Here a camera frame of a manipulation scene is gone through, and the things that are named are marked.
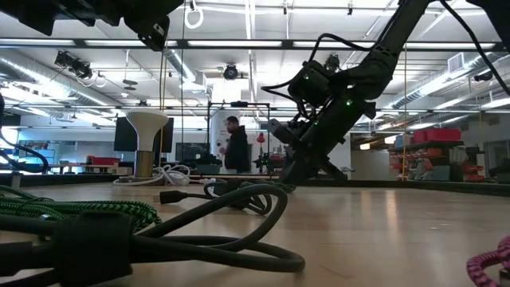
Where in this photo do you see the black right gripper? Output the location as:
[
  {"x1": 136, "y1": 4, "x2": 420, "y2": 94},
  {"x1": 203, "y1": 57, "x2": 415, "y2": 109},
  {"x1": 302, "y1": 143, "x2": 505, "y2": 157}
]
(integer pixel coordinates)
[{"x1": 266, "y1": 99, "x2": 375, "y2": 184}]

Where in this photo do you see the person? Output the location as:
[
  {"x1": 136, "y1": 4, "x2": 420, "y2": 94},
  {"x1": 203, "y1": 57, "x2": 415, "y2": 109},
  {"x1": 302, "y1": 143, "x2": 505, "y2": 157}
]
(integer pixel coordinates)
[{"x1": 221, "y1": 115, "x2": 250, "y2": 175}]

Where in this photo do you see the black overhead light bar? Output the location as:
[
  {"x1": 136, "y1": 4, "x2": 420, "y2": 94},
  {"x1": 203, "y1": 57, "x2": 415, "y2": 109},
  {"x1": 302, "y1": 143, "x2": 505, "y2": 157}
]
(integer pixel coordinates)
[{"x1": 0, "y1": 38, "x2": 510, "y2": 52}]

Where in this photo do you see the white funnel-shaped lamp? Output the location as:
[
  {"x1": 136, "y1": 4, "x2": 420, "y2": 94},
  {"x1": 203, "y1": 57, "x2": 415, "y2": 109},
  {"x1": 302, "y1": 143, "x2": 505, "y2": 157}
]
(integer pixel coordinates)
[{"x1": 125, "y1": 108, "x2": 171, "y2": 179}]

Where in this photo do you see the large black monitor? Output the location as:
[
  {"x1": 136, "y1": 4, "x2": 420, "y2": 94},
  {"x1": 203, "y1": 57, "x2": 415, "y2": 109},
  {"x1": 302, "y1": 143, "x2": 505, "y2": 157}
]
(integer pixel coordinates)
[{"x1": 114, "y1": 116, "x2": 175, "y2": 153}]

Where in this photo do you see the storage shelf rack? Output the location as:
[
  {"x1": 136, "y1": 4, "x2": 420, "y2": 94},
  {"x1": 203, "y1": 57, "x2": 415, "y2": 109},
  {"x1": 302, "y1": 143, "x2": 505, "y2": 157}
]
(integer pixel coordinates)
[{"x1": 388, "y1": 139, "x2": 489, "y2": 183}]

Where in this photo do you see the red storage bin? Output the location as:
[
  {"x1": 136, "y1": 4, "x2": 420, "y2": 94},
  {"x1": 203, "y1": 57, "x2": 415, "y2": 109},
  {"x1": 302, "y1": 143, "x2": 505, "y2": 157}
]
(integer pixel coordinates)
[{"x1": 412, "y1": 127, "x2": 462, "y2": 144}]

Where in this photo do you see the small black monitor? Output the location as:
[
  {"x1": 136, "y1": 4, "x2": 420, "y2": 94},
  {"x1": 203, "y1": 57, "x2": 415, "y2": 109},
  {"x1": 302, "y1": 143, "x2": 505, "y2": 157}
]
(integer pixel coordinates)
[{"x1": 175, "y1": 142, "x2": 211, "y2": 163}]

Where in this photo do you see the red box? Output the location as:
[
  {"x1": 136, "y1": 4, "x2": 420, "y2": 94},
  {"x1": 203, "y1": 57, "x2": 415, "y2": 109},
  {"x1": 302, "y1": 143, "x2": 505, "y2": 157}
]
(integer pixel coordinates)
[{"x1": 86, "y1": 155, "x2": 120, "y2": 167}]

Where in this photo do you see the white air vent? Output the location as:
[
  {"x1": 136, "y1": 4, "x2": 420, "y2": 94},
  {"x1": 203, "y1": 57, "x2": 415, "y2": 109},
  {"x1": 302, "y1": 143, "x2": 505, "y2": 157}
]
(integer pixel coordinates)
[{"x1": 447, "y1": 53, "x2": 466, "y2": 75}]

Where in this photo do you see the green black braided cable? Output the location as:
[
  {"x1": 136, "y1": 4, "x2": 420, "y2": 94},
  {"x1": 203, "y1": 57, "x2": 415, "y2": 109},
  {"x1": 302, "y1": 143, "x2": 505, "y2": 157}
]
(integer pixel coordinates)
[
  {"x1": 254, "y1": 179, "x2": 296, "y2": 195},
  {"x1": 0, "y1": 185, "x2": 163, "y2": 234}
]

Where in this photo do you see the white cable loop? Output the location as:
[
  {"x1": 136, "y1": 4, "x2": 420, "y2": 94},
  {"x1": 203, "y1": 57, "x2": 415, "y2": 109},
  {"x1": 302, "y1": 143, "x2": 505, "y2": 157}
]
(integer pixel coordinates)
[{"x1": 183, "y1": 4, "x2": 205, "y2": 30}]

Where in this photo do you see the silver ceiling duct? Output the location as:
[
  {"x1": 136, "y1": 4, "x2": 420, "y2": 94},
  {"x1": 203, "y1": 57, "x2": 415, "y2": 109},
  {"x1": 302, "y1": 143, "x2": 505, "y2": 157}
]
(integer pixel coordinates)
[
  {"x1": 0, "y1": 57, "x2": 111, "y2": 108},
  {"x1": 392, "y1": 51, "x2": 505, "y2": 109},
  {"x1": 163, "y1": 47, "x2": 198, "y2": 83}
]

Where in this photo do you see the black metal table frame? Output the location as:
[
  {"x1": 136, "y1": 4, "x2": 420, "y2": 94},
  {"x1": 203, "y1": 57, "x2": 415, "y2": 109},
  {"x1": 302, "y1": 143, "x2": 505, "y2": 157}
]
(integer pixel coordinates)
[{"x1": 0, "y1": 171, "x2": 510, "y2": 197}]

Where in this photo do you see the white lamp cable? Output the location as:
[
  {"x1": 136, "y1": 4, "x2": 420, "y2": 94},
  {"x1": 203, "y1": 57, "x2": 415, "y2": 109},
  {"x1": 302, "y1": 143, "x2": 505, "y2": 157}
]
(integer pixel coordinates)
[{"x1": 112, "y1": 163, "x2": 218, "y2": 187}]

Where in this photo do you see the black USB cable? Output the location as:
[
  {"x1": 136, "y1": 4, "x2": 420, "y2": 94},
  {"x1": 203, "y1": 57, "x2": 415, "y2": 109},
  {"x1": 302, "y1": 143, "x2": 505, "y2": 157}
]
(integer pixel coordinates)
[{"x1": 153, "y1": 179, "x2": 276, "y2": 216}]

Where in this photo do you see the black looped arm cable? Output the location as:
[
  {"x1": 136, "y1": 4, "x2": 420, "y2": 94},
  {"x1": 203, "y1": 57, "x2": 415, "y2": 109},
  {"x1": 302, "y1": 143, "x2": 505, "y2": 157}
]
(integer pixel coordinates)
[{"x1": 0, "y1": 133, "x2": 49, "y2": 175}]

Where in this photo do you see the pink black braided cable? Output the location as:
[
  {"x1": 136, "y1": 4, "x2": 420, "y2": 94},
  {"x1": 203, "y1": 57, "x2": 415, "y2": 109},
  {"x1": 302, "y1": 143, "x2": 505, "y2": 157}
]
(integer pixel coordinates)
[{"x1": 465, "y1": 235, "x2": 510, "y2": 287}]

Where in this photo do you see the black cable with velcro strap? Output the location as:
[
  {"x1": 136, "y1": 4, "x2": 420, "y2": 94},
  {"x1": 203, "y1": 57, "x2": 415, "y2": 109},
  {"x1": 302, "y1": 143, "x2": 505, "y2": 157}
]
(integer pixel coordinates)
[{"x1": 0, "y1": 183, "x2": 307, "y2": 287}]

